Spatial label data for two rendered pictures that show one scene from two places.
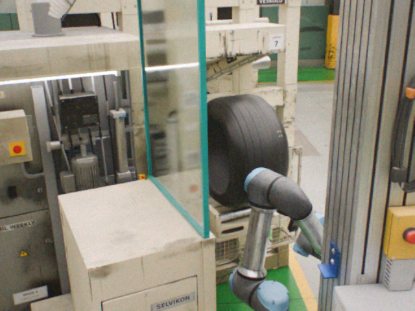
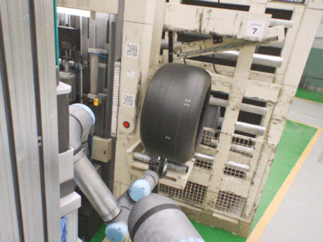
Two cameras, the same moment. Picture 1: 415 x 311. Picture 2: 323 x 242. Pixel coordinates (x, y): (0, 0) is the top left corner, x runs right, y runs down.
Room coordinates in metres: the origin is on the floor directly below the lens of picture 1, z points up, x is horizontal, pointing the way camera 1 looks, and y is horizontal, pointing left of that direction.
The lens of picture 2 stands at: (1.16, -1.02, 1.69)
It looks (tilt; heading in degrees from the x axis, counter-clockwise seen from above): 22 degrees down; 39
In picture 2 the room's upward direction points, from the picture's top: 8 degrees clockwise
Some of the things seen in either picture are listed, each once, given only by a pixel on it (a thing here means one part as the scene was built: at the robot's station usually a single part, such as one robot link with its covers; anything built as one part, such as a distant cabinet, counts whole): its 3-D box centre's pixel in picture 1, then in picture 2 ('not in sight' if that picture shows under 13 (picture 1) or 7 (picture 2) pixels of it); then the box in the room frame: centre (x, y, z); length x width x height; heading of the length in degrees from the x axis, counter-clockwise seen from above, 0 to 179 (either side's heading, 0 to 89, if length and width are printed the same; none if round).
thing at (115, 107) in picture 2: not in sight; (118, 100); (2.14, 0.16, 1.19); 0.05 x 0.04 x 0.48; 24
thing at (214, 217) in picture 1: (202, 207); (140, 145); (2.25, 0.03, 0.90); 0.40 x 0.03 x 0.10; 24
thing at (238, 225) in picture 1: (244, 222); (157, 171); (2.20, -0.19, 0.84); 0.36 x 0.09 x 0.06; 114
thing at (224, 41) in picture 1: (227, 40); (216, 22); (2.65, -0.12, 1.71); 0.61 x 0.25 x 0.15; 114
